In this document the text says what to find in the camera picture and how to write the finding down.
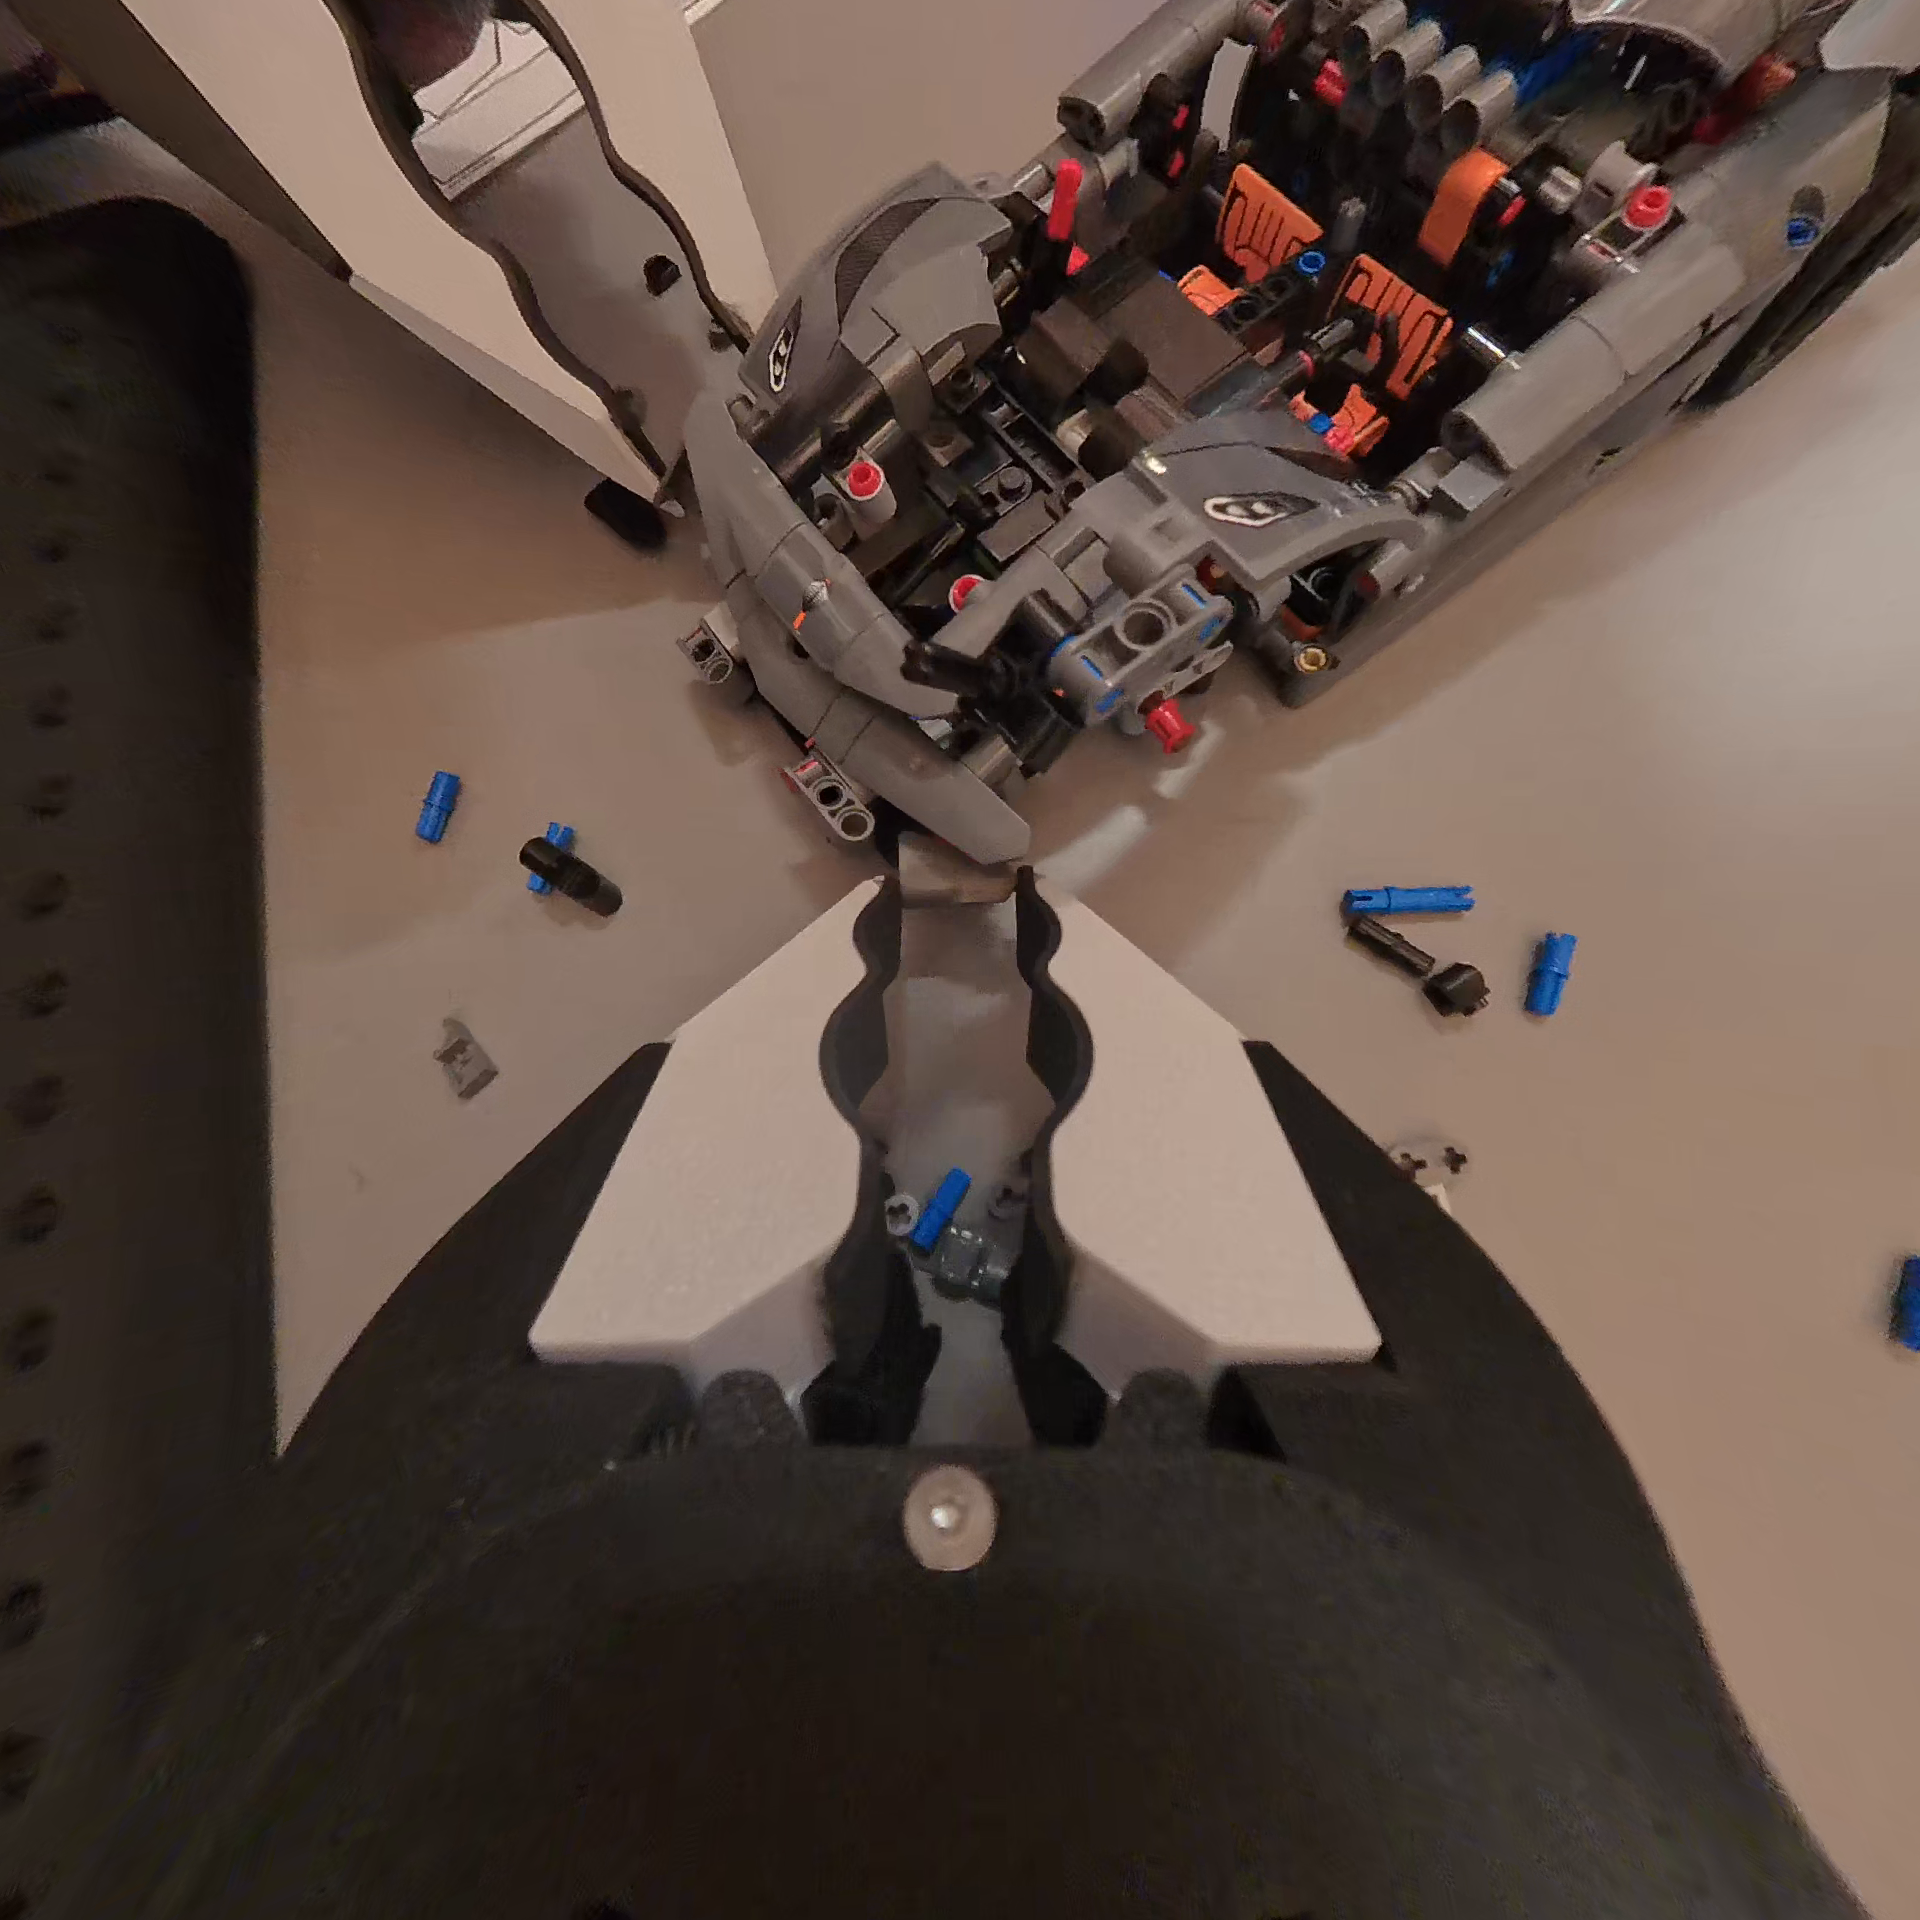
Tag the black angled lego connector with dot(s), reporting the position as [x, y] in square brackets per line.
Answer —
[586, 885]

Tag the black lego slope piece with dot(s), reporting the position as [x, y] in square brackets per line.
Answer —
[622, 510]

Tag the grey curved slope piece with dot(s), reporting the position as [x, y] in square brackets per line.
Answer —
[960, 873]

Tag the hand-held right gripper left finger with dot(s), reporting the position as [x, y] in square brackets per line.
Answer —
[690, 1200]

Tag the grey lego car model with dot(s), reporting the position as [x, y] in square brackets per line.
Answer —
[1200, 376]

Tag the long blue lego pin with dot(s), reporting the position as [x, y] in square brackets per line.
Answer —
[1406, 902]

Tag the pile of small lego pieces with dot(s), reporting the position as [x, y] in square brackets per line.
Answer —
[972, 1263]

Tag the grey lego bracket piece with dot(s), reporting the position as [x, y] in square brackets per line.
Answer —
[464, 1059]

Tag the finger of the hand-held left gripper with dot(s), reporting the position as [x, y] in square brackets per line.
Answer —
[660, 106]
[330, 165]

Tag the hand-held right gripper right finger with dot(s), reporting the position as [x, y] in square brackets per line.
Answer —
[1213, 1200]

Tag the black lego pin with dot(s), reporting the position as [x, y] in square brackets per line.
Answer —
[1448, 985]

